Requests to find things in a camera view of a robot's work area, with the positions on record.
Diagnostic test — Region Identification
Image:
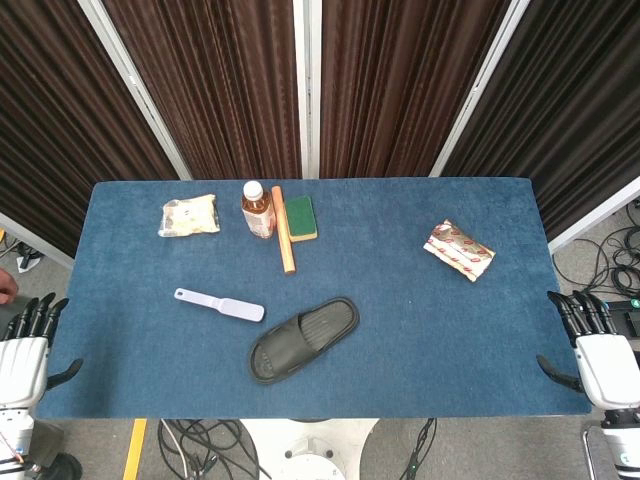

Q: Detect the person bare hand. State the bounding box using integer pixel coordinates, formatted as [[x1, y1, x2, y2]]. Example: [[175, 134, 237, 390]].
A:
[[0, 268, 20, 306]]

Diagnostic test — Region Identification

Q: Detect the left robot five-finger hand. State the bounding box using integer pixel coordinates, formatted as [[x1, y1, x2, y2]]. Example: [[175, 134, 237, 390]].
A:
[[0, 292, 84, 409]]

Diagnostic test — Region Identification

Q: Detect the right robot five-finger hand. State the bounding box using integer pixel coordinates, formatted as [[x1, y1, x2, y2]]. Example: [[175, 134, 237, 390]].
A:
[[536, 289, 640, 411]]

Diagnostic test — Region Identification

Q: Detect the lavender plastic shoehorn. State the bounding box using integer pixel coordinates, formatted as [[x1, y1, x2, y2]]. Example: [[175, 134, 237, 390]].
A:
[[173, 287, 266, 323]]

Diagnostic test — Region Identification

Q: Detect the black rubber slipper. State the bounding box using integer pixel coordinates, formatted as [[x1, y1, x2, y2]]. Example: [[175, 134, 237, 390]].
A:
[[247, 296, 361, 385]]

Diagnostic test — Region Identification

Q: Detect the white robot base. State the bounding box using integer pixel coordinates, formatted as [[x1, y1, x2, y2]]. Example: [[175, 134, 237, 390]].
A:
[[239, 418, 379, 480]]

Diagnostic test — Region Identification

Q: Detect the black foot pedal box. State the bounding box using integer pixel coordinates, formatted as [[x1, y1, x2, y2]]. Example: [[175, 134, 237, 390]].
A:
[[615, 309, 640, 339]]

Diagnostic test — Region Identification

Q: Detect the yellow floor tape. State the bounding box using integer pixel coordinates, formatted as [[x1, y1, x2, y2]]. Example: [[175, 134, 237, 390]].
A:
[[122, 418, 148, 480]]

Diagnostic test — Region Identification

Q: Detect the brown pleated screen panel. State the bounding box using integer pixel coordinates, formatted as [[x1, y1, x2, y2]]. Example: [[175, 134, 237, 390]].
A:
[[0, 0, 182, 257], [319, 0, 512, 179], [442, 0, 640, 241], [102, 0, 304, 180]]

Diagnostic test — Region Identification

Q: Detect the red white snack packet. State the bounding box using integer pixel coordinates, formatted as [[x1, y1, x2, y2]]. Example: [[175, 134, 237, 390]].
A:
[[422, 218, 497, 282]]

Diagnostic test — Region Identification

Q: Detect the clear bag of cookies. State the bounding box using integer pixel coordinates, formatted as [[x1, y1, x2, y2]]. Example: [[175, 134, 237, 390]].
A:
[[157, 194, 222, 238]]

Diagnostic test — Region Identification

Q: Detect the tea bottle white cap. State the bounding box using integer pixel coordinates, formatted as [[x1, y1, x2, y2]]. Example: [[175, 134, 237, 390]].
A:
[[241, 180, 277, 240]]

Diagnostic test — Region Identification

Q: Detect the blue table mat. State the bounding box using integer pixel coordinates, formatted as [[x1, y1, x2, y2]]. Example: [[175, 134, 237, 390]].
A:
[[35, 178, 593, 420]]

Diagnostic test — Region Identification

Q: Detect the wooden rolling stick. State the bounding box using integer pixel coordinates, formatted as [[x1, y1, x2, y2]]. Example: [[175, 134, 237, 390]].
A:
[[271, 185, 297, 275]]

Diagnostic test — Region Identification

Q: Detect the green yellow sponge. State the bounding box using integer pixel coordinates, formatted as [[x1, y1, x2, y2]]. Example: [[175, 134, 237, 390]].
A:
[[283, 195, 320, 244]]

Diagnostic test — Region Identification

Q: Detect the white screen frame rail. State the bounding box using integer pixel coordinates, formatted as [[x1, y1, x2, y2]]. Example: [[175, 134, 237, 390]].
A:
[[0, 212, 76, 271], [547, 174, 640, 254]]

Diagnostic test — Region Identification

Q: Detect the black coiled cable tangle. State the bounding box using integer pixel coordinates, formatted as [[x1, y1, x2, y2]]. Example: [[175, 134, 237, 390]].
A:
[[552, 199, 640, 301]]

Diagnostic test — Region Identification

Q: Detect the black cable with green light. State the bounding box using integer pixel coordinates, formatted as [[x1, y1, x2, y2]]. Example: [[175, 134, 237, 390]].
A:
[[399, 418, 437, 480]]

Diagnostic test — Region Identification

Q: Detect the black floor cable bundle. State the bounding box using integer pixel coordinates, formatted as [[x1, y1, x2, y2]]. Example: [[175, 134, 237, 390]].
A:
[[157, 418, 261, 480]]

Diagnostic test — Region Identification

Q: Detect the white screen frame post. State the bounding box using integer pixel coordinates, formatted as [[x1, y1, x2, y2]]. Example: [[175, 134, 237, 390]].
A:
[[77, 0, 194, 181], [292, 0, 322, 180], [429, 0, 531, 179]]

